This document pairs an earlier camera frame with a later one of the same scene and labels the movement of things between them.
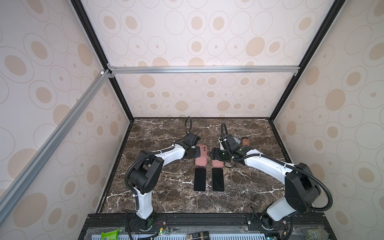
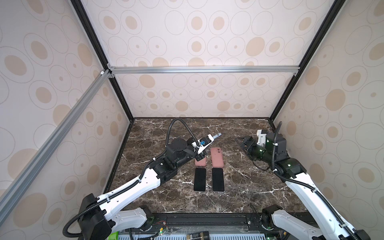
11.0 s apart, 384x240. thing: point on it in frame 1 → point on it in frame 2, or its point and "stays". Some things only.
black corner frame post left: (96, 43) stays
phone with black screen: (218, 181) stays
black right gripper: (215, 154) → (249, 149)
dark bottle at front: (198, 235) stays
